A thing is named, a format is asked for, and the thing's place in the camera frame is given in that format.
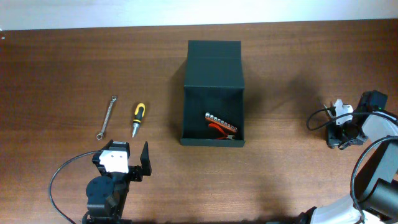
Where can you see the black open box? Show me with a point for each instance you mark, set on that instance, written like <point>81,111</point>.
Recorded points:
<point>213,83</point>

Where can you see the yellow black stubby screwdriver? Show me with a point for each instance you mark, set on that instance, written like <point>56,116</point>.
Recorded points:
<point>139,113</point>

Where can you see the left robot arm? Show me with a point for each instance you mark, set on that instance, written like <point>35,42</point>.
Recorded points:
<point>108,192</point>

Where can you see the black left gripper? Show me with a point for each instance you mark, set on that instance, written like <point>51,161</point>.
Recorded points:
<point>131,173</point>

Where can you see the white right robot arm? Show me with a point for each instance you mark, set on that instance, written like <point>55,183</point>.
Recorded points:
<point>373,188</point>

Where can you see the orange black needle nose pliers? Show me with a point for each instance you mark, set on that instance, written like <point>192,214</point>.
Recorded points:
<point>329,109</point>

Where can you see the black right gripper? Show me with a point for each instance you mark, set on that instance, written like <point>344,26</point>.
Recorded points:
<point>337,137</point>

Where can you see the silver double ring wrench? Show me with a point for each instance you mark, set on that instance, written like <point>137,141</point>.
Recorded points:
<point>100,135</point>

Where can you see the orange socket bit rail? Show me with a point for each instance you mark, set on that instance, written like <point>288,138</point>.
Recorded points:
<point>216,122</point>

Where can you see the red handled small pliers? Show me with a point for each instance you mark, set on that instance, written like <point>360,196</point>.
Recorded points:
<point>227,133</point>

